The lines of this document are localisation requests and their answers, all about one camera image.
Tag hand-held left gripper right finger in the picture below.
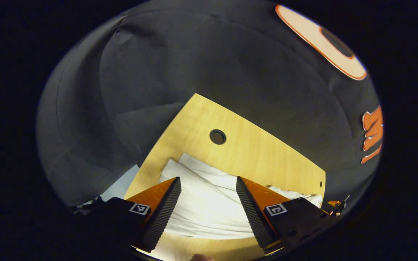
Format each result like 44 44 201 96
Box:
235 176 335 254

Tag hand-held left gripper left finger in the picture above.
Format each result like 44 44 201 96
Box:
75 177 182 253

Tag white jeans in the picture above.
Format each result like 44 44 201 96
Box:
155 153 323 240

